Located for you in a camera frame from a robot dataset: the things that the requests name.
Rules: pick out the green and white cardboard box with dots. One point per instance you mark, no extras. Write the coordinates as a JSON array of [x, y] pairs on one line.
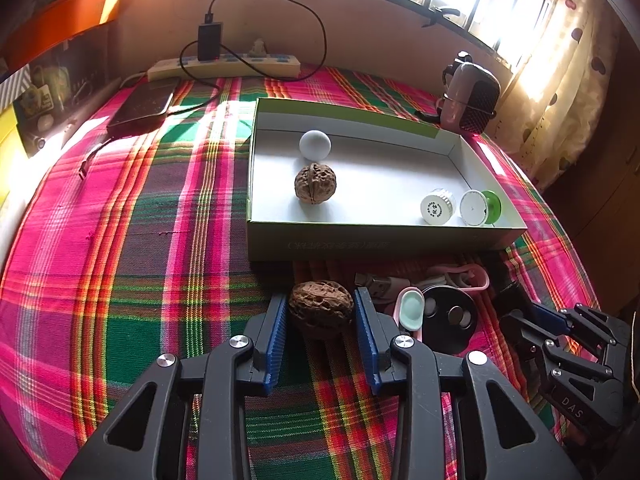
[[385, 180]]

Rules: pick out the yellow box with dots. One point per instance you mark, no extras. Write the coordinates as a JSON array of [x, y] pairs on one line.
[[7, 160]]

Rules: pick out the cream spotted curtain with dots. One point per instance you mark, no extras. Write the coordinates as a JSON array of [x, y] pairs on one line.
[[565, 85]]

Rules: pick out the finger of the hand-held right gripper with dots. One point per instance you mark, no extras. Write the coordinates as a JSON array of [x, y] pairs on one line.
[[575, 395], [547, 316]]

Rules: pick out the white ribbed cap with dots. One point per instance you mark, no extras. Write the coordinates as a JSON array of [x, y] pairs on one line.
[[438, 206]]

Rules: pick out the pink clip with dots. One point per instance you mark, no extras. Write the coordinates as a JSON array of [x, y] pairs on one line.
[[477, 280]]

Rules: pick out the orange shelf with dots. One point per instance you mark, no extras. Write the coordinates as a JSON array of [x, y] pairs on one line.
[[55, 25]]

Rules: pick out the small grey plug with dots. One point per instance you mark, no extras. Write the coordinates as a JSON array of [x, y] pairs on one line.
[[257, 47]]

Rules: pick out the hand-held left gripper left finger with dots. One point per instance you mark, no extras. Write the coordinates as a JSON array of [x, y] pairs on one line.
[[277, 345]]

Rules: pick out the black window latch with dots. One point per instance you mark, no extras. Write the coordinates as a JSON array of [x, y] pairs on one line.
[[442, 14]]

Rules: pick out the white and green spool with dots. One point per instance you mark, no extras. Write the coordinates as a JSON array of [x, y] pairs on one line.
[[475, 207]]

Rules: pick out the black rectangular box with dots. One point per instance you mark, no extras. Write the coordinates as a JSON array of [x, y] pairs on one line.
[[512, 292]]

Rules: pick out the black smartphone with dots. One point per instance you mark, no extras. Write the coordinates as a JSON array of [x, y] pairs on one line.
[[142, 105]]

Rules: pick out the pale blue egg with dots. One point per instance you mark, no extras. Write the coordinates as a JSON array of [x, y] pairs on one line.
[[315, 145]]

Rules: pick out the small grey desk heater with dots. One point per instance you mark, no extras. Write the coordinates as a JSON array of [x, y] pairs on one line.
[[472, 95]]

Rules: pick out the black oval case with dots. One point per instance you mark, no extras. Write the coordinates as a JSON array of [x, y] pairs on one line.
[[445, 332]]

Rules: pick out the cream power strip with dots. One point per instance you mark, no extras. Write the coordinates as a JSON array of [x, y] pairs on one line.
[[270, 66]]

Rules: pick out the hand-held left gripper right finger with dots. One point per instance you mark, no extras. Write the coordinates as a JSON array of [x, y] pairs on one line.
[[365, 340]]

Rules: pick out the striped box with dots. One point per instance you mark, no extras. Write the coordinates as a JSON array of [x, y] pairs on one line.
[[12, 90]]

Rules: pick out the pink and green plaid cloth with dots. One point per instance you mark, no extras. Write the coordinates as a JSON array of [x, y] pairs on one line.
[[140, 260]]

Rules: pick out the black charger adapter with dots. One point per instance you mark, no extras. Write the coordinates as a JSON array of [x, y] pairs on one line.
[[210, 40]]

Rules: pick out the brown walnut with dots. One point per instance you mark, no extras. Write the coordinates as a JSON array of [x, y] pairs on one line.
[[315, 183], [321, 310]]

